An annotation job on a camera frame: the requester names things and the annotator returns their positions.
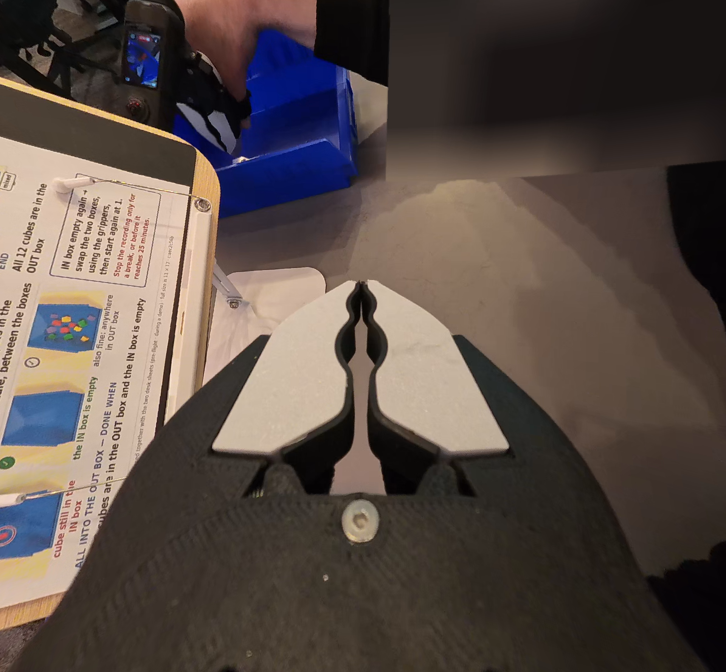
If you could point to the blue plastic bin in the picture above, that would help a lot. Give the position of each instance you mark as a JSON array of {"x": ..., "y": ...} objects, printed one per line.
[{"x": 295, "y": 116}]

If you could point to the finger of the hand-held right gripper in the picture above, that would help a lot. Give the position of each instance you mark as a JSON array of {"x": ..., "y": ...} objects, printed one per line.
[
  {"x": 226, "y": 133},
  {"x": 198, "y": 123}
]

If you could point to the person's right hand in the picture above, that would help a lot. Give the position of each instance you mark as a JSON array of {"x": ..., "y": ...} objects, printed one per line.
[{"x": 227, "y": 19}]

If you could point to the wooden display board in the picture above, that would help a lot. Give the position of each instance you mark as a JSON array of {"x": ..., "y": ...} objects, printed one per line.
[{"x": 207, "y": 178}]

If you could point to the metal support rod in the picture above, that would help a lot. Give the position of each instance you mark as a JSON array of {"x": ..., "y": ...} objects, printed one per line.
[{"x": 226, "y": 286}]

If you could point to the printed instruction sheet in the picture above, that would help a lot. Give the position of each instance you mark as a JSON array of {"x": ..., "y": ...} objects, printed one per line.
[{"x": 85, "y": 343}]

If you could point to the metal eyelet screw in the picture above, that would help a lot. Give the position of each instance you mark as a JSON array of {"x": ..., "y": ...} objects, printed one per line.
[{"x": 201, "y": 205}]

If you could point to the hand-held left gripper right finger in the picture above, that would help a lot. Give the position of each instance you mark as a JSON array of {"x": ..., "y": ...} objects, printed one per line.
[{"x": 436, "y": 388}]

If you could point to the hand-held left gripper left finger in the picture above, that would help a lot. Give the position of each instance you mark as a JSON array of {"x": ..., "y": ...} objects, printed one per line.
[{"x": 283, "y": 388}]

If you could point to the black chair base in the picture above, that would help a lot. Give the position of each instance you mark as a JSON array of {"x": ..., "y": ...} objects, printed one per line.
[{"x": 34, "y": 2}]

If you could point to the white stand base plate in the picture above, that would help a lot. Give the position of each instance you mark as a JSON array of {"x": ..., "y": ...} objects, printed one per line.
[{"x": 283, "y": 292}]

